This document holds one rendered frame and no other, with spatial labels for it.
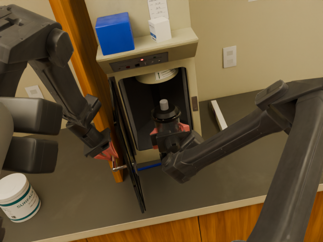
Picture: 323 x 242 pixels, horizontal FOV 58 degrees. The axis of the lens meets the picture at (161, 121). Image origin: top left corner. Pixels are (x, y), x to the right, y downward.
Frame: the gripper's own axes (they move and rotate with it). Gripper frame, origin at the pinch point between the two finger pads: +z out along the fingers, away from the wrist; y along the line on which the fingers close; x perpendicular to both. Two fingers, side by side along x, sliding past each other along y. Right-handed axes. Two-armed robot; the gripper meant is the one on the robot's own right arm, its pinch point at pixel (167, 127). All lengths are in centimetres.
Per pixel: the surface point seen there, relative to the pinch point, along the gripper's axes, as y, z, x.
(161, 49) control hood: -2.6, -1.1, -29.8
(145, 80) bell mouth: 4.3, 14.6, -13.5
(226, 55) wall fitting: -40, 53, 0
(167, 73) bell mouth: -4.3, 14.0, -15.0
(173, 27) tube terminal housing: -8.6, 9.8, -32.6
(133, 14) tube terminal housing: 3.5, 9.9, -39.3
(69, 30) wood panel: 22.9, 1.6, -40.1
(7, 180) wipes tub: 65, 4, 11
